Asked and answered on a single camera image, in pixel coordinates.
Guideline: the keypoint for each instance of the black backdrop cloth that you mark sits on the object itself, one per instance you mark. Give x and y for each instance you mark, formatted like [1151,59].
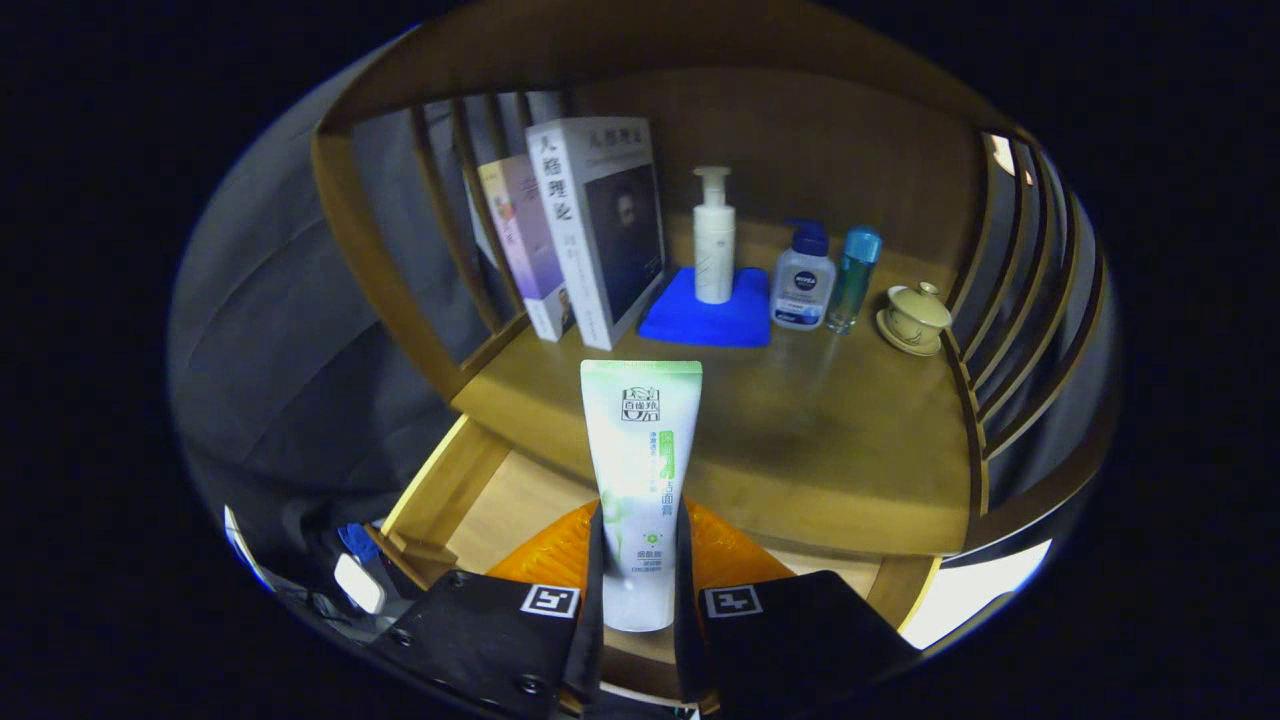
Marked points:
[280,350]

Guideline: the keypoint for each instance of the purple book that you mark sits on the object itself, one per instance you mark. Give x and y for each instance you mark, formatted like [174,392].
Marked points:
[530,250]

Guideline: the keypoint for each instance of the white bottle blue pump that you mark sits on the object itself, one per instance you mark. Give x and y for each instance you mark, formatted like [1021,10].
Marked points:
[802,285]

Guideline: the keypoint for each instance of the thick white book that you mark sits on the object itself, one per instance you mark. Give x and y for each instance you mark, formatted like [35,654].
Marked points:
[600,220]

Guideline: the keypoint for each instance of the white green tube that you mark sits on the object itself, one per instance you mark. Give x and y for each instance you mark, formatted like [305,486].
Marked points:
[640,470]

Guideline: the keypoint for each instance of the beige lidded teacup with saucer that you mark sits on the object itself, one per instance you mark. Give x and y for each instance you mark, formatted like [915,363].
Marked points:
[915,318]

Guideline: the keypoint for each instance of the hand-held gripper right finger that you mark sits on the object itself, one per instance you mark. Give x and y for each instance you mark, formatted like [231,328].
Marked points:
[687,640]

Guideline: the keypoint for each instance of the brown wooden drawer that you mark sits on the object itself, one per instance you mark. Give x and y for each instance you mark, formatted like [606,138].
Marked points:
[510,500]

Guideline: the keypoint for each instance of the brown wooden countertop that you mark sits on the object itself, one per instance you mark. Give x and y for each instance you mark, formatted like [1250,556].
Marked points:
[800,430]

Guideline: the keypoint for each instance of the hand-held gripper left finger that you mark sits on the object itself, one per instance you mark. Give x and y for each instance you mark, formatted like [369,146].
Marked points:
[590,640]

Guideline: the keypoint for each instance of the blue folded cloth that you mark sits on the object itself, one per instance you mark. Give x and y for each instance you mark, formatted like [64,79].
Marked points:
[700,320]

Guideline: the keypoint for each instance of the slim teal bottle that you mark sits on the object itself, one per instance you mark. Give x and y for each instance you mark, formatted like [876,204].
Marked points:
[853,275]

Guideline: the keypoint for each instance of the small blue object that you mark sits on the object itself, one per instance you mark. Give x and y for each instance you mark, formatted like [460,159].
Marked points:
[357,542]

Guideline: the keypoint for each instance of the white flat panel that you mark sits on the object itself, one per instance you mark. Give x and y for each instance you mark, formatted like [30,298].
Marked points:
[975,595]

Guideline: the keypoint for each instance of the white rounded object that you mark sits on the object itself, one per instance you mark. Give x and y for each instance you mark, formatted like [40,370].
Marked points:
[358,583]

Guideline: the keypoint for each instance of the brown wooden cabinet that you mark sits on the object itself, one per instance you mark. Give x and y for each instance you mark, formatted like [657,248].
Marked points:
[830,140]

